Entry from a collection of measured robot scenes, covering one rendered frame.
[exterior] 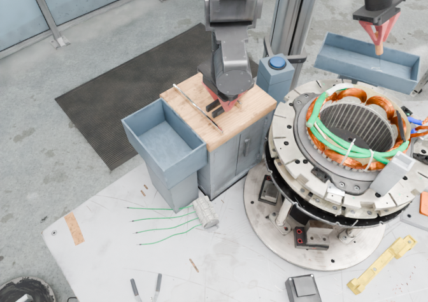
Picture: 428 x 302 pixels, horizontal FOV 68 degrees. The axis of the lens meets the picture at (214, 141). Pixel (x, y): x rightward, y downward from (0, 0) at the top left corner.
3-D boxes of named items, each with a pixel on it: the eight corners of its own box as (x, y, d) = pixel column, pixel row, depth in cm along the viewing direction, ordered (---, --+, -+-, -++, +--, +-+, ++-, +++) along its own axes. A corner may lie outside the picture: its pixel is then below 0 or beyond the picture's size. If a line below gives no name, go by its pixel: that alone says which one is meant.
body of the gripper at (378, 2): (407, 2, 72) (407, -31, 68) (376, 25, 71) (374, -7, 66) (381, -1, 77) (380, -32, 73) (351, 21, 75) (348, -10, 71)
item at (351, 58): (375, 123, 106) (421, 55, 83) (370, 148, 100) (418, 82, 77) (302, 100, 112) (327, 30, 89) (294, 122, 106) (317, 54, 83)
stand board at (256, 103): (209, 153, 68) (209, 146, 66) (160, 101, 77) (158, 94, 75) (276, 108, 75) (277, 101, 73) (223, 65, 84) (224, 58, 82)
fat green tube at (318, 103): (309, 132, 59) (311, 125, 57) (292, 120, 60) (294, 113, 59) (353, 92, 65) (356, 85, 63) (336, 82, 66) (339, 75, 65)
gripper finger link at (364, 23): (404, 37, 77) (404, -1, 71) (383, 53, 76) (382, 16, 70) (379, 32, 82) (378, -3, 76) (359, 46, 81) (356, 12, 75)
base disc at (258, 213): (330, 308, 73) (332, 308, 73) (214, 195, 90) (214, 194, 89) (411, 201, 89) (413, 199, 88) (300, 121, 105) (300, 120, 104)
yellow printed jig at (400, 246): (357, 297, 76) (363, 294, 73) (346, 284, 77) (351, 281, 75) (414, 244, 83) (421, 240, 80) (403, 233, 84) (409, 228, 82)
